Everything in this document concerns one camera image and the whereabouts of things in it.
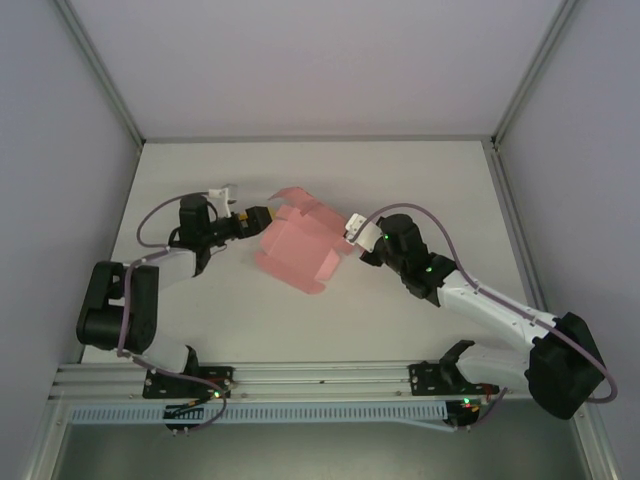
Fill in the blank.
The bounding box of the pink paper box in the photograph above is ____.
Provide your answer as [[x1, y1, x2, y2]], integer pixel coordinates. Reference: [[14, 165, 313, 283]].
[[253, 186, 354, 297]]

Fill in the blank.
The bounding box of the black control board green LED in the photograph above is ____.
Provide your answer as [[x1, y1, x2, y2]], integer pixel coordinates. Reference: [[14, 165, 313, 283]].
[[446, 397, 484, 432]]

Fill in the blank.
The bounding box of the aluminium rear table rail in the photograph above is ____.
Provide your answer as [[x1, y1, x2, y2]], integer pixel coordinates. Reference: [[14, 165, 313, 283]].
[[142, 134, 496, 146]]

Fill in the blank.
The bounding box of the aluminium side table rail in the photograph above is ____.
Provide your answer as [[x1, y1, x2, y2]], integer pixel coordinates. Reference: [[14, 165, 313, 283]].
[[492, 144, 557, 324]]

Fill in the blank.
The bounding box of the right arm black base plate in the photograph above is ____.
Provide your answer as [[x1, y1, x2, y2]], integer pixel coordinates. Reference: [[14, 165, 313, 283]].
[[408, 362, 500, 399]]

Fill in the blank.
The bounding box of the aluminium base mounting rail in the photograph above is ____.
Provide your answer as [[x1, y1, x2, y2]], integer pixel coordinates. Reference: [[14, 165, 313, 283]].
[[52, 362, 584, 401]]

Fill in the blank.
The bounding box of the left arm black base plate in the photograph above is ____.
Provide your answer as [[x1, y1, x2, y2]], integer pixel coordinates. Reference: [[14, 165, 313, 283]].
[[143, 366, 236, 400]]

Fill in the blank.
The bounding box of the aluminium frame post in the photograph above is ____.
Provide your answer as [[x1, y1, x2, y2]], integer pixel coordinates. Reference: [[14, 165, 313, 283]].
[[22, 397, 71, 480], [492, 0, 584, 149], [52, 0, 146, 147], [569, 404, 624, 480]]

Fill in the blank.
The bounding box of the white slotted cable duct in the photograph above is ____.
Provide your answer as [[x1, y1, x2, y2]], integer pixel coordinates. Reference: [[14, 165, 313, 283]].
[[69, 402, 446, 426]]

